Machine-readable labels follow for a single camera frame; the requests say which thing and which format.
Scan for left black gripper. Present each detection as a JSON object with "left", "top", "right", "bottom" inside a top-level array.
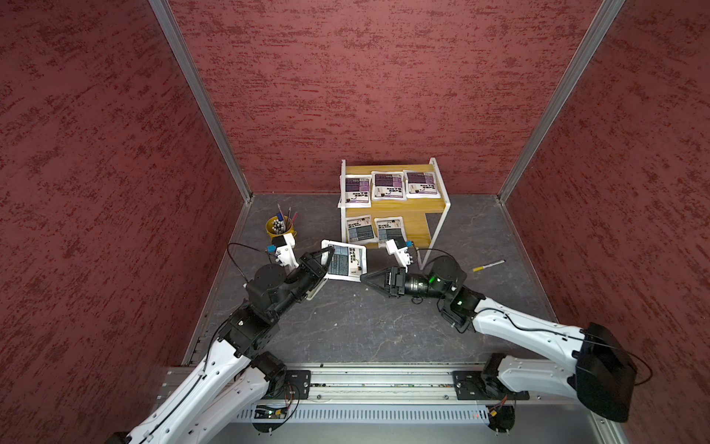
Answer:
[{"left": 268, "top": 245, "right": 335, "bottom": 320}]

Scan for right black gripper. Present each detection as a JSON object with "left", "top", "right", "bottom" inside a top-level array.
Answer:
[{"left": 361, "top": 263, "right": 449, "bottom": 300}]

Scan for purple coffee bag bottom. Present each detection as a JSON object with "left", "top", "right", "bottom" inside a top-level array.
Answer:
[{"left": 404, "top": 170, "right": 441, "bottom": 199}]

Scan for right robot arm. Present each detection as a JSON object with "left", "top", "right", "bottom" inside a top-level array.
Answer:
[{"left": 360, "top": 256, "right": 638, "bottom": 423}]

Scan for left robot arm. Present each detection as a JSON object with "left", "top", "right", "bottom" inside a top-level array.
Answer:
[{"left": 109, "top": 246, "right": 335, "bottom": 443}]

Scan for beige eraser block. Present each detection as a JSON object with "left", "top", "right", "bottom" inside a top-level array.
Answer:
[{"left": 306, "top": 279, "right": 327, "bottom": 301}]

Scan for pens in bucket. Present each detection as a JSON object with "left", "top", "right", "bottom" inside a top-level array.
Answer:
[{"left": 266, "top": 205, "right": 299, "bottom": 236}]

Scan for yellow pen bucket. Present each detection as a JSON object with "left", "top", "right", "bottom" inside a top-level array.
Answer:
[{"left": 266, "top": 215, "right": 297, "bottom": 239}]

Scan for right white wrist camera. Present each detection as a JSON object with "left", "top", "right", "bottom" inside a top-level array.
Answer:
[{"left": 386, "top": 237, "right": 413, "bottom": 271}]

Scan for white frame wooden shelf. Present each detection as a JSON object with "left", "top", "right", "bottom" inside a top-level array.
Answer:
[{"left": 338, "top": 157, "right": 451, "bottom": 268}]

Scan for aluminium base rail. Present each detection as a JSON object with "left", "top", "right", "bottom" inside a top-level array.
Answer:
[{"left": 285, "top": 356, "right": 579, "bottom": 403}]

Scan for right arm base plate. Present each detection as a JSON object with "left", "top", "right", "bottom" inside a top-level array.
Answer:
[{"left": 452, "top": 371, "right": 530, "bottom": 401}]

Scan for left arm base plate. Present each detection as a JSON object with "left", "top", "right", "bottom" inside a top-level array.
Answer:
[{"left": 264, "top": 370, "right": 312, "bottom": 401}]

